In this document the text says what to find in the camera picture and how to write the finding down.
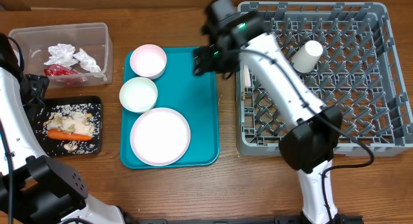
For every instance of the white bowl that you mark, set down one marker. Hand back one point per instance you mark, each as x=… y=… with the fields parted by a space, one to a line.
x=138 y=95

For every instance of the white tissue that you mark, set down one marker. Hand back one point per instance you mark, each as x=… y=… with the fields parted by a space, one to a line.
x=87 y=62
x=62 y=54

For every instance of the black tray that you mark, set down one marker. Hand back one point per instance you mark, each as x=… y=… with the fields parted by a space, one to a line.
x=96 y=120

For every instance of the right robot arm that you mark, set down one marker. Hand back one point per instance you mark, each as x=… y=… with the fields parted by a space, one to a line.
x=313 y=127

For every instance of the pile of white rice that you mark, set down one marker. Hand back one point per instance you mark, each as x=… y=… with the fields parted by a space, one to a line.
x=77 y=125

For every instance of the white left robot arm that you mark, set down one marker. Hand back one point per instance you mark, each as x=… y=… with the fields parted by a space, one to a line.
x=34 y=187

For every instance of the peanut shells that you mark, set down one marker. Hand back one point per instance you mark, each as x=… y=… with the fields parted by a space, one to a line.
x=74 y=122

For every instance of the pink bowl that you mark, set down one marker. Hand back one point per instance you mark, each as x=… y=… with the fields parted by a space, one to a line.
x=148 y=61

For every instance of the orange carrot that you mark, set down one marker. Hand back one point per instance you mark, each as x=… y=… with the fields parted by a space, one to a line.
x=57 y=134

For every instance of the white plate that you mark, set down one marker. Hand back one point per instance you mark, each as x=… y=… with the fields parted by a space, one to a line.
x=160 y=137

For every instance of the white paper cup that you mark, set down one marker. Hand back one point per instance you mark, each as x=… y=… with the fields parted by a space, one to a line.
x=306 y=58

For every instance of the grey dishwasher rack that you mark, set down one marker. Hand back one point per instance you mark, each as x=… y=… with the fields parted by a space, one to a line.
x=359 y=70

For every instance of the white plastic fork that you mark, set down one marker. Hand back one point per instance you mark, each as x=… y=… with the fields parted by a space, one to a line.
x=246 y=75

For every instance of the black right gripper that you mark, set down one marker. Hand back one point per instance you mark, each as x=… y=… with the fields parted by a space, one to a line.
x=202 y=61

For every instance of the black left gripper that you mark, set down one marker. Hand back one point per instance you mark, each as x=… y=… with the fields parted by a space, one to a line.
x=39 y=83

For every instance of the clear plastic bin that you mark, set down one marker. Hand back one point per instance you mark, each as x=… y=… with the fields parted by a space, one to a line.
x=92 y=38

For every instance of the red snack wrapper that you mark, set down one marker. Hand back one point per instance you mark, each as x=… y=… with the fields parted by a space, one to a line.
x=59 y=72

